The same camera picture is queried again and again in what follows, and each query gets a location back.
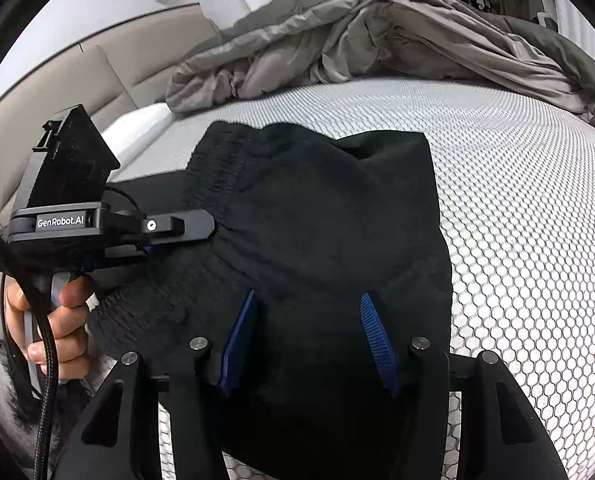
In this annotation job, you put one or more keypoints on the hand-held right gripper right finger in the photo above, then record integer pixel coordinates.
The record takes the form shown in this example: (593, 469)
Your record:
(377, 345)

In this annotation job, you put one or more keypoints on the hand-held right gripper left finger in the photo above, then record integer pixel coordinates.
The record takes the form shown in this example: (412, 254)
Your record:
(237, 345)

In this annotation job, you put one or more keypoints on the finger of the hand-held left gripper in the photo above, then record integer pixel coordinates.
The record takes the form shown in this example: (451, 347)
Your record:
(177, 225)
(127, 255)

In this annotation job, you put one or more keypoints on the black pants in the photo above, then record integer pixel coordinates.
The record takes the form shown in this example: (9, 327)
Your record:
(327, 240)

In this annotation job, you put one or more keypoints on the person's left forearm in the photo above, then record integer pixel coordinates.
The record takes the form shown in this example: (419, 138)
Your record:
(7, 400)

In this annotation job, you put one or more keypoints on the person's left hand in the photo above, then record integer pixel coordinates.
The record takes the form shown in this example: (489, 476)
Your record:
(67, 320)

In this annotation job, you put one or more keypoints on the white pillow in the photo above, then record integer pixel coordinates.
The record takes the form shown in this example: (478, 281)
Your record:
(137, 130)

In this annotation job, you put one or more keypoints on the beige padded headboard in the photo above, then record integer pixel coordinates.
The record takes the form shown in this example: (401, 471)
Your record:
(77, 75)

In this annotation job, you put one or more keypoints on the grey duvet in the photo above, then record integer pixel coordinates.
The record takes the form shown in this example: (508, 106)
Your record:
(377, 35)

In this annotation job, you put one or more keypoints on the white chair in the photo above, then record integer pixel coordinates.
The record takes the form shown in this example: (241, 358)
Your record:
(547, 10)

